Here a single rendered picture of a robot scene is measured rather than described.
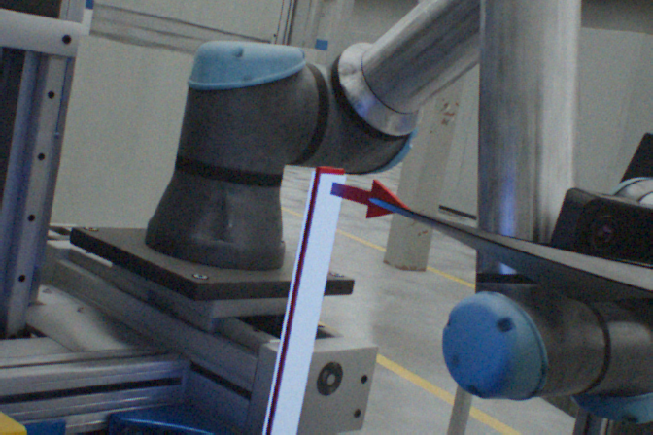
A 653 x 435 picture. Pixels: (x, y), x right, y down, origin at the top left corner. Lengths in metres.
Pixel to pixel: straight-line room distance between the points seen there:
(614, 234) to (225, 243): 0.48
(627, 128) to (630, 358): 9.38
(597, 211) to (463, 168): 10.97
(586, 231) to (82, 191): 1.79
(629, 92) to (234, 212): 9.23
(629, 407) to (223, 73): 0.50
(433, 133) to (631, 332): 6.40
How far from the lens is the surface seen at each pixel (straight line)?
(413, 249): 7.27
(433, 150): 7.20
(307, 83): 1.06
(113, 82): 2.32
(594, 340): 0.77
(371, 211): 0.59
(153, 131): 2.42
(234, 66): 1.02
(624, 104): 10.17
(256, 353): 0.96
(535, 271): 0.61
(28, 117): 1.00
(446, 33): 0.99
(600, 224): 0.65
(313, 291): 0.62
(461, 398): 3.02
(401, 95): 1.05
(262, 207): 1.04
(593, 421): 1.11
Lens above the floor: 1.24
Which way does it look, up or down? 6 degrees down
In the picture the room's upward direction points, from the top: 11 degrees clockwise
